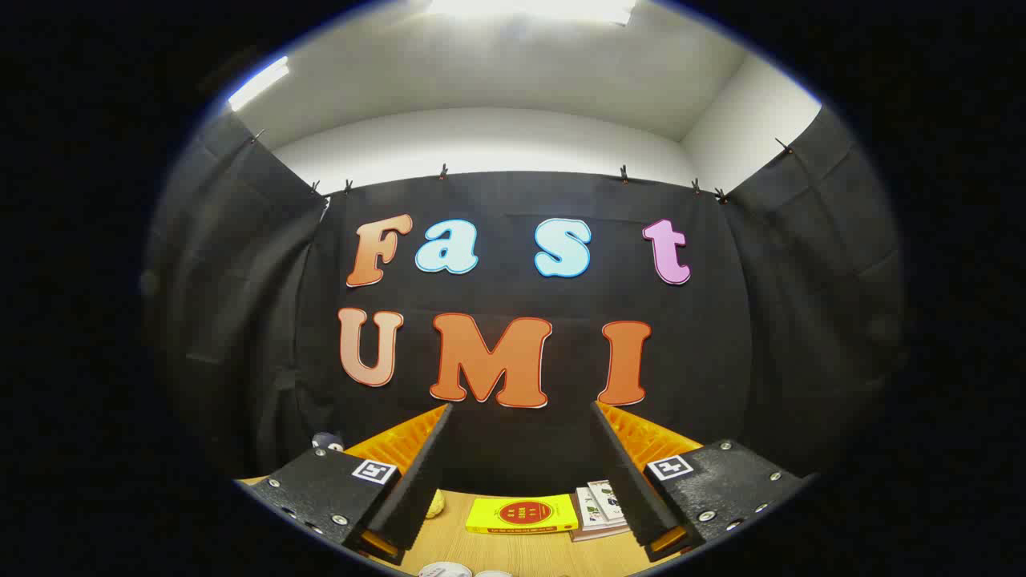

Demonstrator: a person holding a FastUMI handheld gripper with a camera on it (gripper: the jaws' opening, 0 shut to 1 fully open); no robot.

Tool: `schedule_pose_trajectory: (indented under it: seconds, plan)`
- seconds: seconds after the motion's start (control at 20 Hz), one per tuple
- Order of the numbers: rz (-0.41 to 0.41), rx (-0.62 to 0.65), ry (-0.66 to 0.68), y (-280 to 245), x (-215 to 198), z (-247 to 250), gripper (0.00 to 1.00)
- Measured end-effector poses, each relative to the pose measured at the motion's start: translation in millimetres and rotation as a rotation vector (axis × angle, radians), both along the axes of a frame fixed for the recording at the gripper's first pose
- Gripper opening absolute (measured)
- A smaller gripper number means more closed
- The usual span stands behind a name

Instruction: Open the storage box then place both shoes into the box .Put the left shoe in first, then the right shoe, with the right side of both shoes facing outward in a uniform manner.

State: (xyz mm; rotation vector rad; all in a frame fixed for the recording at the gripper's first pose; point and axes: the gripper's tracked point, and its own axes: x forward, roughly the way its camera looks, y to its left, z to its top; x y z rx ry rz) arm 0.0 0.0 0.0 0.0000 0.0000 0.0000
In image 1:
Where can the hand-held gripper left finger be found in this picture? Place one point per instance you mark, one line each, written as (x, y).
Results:
(425, 481)

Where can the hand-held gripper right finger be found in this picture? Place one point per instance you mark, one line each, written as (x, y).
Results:
(629, 489)

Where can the white illustrated book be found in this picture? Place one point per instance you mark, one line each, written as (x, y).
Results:
(607, 501)

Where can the yellow round plush cushion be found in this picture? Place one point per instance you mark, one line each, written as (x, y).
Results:
(435, 504)

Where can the white paperback book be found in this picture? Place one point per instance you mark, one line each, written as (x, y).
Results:
(589, 509)

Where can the pale pink book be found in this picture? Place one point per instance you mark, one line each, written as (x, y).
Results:
(597, 534)

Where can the yellow book with red circle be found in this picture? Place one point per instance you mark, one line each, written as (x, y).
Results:
(521, 514)

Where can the penguin plush toy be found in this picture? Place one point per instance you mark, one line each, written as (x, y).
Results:
(327, 441)

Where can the black backdrop cloth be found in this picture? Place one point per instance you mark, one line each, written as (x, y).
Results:
(721, 361)

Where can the long ceiling light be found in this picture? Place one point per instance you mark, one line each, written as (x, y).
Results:
(258, 83)

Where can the wide ceiling light panel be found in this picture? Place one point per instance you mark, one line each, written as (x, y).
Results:
(529, 8)

